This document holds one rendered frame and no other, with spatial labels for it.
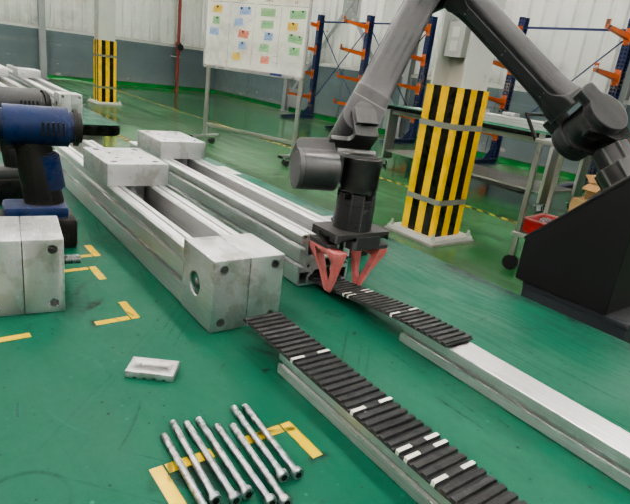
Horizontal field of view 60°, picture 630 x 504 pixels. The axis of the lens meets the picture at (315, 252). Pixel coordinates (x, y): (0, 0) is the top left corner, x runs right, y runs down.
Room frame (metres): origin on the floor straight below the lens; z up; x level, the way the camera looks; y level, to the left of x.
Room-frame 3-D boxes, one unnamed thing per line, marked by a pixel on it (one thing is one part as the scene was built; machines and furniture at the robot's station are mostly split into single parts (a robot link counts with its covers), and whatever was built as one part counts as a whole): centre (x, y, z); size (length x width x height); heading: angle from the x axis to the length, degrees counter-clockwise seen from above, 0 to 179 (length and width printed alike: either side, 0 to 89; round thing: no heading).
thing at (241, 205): (1.13, 0.23, 0.82); 0.80 x 0.10 x 0.09; 38
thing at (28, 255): (0.63, 0.35, 0.83); 0.11 x 0.10 x 0.10; 121
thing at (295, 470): (0.41, 0.02, 0.78); 0.11 x 0.01 x 0.01; 34
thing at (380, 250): (0.79, -0.06, 0.84); 0.07 x 0.07 x 0.09; 38
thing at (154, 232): (1.01, 0.38, 0.82); 0.80 x 0.10 x 0.09; 38
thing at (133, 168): (1.01, 0.38, 0.87); 0.16 x 0.11 x 0.07; 38
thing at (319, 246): (0.77, -0.04, 0.84); 0.07 x 0.07 x 0.09; 38
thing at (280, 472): (0.41, 0.03, 0.78); 0.11 x 0.01 x 0.01; 34
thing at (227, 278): (0.67, 0.09, 0.83); 0.12 x 0.09 x 0.10; 128
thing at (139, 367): (0.50, 0.15, 0.78); 0.05 x 0.03 x 0.01; 93
